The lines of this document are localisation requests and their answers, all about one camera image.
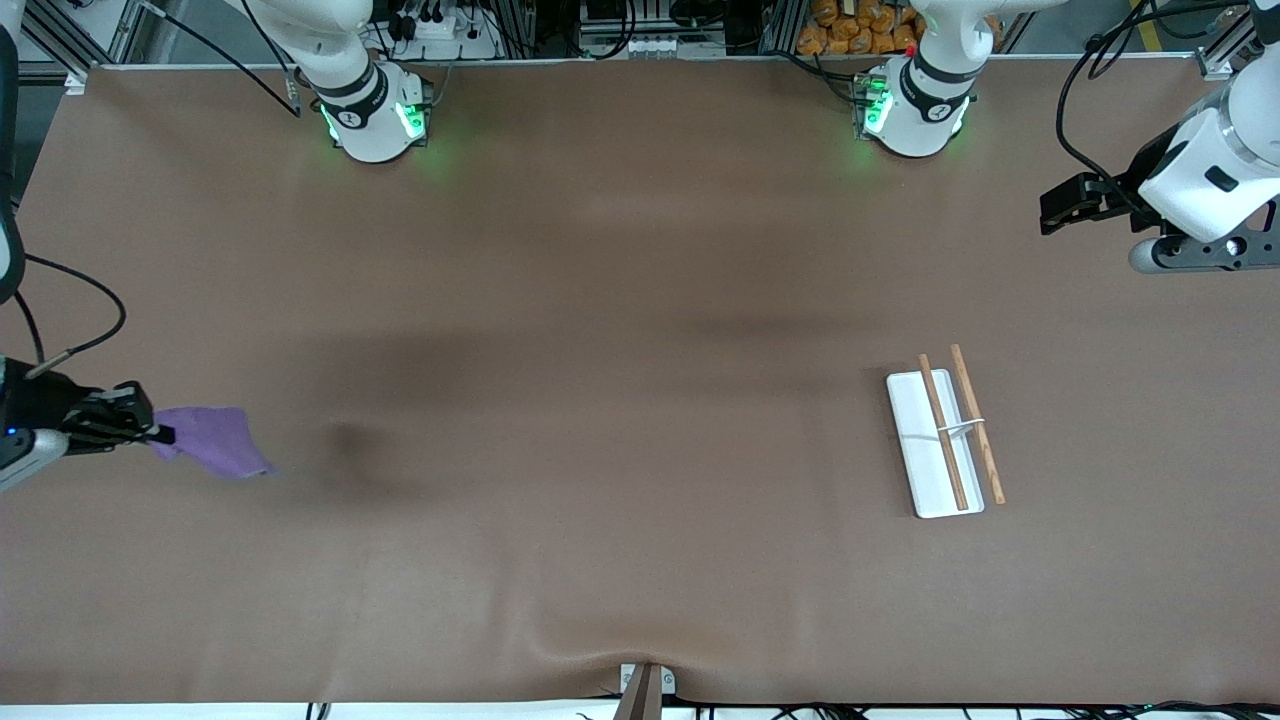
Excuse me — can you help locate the purple microfibre towel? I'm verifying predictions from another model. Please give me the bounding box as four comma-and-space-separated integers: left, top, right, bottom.
150, 405, 280, 482

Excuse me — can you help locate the white rack with wooden bars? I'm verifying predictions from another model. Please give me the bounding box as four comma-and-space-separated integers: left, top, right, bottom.
886, 344, 1007, 520

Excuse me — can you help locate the black electronics box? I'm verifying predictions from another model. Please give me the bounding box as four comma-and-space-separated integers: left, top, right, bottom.
578, 0, 773, 61

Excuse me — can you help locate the white power strip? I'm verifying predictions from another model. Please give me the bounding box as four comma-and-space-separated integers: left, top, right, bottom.
384, 8, 503, 62

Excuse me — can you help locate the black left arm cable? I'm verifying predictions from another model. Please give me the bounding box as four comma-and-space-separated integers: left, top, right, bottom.
1057, 0, 1253, 206

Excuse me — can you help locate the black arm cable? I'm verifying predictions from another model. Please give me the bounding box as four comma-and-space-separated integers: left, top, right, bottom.
0, 0, 303, 379
1057, 0, 1253, 206

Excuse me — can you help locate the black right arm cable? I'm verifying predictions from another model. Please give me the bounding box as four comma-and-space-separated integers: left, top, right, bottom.
0, 0, 303, 379

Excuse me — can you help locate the grey metal bracket with post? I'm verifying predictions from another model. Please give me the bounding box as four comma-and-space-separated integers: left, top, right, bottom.
612, 662, 678, 720

